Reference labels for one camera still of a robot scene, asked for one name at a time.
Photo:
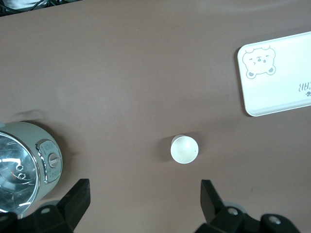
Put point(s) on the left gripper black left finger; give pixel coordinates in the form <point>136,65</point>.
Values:
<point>73,206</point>

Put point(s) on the mint green electric cooking pot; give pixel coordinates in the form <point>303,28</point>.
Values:
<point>24,131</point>

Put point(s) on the white tray with bear print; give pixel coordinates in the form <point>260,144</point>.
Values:
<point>279,92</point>

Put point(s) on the white plastic cup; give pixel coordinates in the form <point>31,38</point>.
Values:
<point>184,150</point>

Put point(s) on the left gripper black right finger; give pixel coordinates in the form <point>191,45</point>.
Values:
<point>211,206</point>

